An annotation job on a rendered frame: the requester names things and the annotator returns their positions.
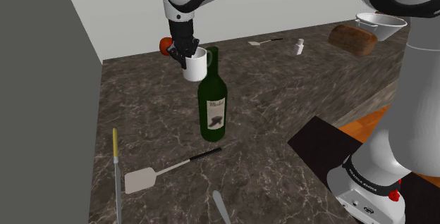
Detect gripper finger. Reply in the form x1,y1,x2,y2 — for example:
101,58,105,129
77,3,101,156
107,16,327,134
187,39,200,59
166,43,188,70

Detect white mug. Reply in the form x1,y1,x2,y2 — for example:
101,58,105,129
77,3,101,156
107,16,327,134
181,46,213,82

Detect red tomato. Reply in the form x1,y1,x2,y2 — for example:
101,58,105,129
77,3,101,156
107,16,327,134
159,37,174,57

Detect green wine bottle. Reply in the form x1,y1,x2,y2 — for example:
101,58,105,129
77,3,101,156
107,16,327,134
197,46,228,143

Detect small white bottle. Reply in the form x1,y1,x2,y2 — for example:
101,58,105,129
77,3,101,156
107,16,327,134
293,38,305,56

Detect brown bread loaf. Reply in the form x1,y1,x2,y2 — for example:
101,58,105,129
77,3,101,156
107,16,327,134
327,24,379,58

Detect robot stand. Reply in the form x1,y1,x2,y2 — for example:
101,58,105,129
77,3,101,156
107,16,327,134
286,115,440,224

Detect small spatula with black handle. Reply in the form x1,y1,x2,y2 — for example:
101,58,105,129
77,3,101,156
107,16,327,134
247,37,284,47

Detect grey spatula with black handle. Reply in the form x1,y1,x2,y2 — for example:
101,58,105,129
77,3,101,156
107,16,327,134
123,147,223,195

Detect knife with yellow handle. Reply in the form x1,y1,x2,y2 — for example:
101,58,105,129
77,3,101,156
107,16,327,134
112,127,123,224

